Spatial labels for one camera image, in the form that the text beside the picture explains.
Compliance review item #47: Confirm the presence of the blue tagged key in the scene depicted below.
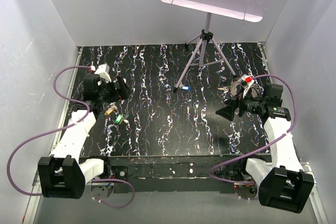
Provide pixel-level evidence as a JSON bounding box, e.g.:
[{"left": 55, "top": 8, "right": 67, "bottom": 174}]
[{"left": 180, "top": 85, "right": 191, "bottom": 91}]

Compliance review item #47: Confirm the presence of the silver keyring holder with keys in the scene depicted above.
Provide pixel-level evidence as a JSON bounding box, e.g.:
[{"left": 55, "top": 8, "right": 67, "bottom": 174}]
[{"left": 217, "top": 80, "right": 261, "bottom": 98}]

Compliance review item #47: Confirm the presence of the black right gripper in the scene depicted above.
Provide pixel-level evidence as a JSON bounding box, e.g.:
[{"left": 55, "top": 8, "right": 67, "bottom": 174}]
[{"left": 215, "top": 87, "right": 265, "bottom": 121}]

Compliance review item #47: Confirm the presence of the black base frame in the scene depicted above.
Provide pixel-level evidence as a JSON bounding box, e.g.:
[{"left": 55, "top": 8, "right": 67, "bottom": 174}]
[{"left": 78, "top": 154, "right": 268, "bottom": 195}]

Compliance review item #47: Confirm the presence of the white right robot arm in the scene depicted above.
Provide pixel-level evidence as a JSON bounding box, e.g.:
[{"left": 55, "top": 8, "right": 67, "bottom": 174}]
[{"left": 216, "top": 82, "right": 314, "bottom": 214}]

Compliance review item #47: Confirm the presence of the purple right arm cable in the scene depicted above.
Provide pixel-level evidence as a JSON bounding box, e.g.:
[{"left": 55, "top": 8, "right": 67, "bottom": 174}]
[{"left": 208, "top": 74, "right": 299, "bottom": 186}]

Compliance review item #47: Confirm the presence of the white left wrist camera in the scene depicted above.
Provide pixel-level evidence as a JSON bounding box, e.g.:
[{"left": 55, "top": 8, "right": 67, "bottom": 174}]
[{"left": 94, "top": 63, "right": 111, "bottom": 82}]

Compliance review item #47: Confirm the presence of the green tagged key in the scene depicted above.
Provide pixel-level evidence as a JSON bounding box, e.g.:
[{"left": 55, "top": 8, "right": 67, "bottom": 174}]
[{"left": 115, "top": 114, "right": 123, "bottom": 124}]

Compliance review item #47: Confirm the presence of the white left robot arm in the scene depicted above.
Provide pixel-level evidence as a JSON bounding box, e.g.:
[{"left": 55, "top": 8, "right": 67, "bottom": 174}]
[{"left": 38, "top": 71, "right": 130, "bottom": 199}]

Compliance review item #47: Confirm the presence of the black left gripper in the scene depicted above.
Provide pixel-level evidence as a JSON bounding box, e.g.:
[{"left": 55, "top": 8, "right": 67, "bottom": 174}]
[{"left": 98, "top": 75, "right": 132, "bottom": 103}]

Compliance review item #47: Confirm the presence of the yellow tagged key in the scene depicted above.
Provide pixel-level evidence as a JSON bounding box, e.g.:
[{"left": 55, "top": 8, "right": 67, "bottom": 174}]
[{"left": 104, "top": 104, "right": 117, "bottom": 116}]

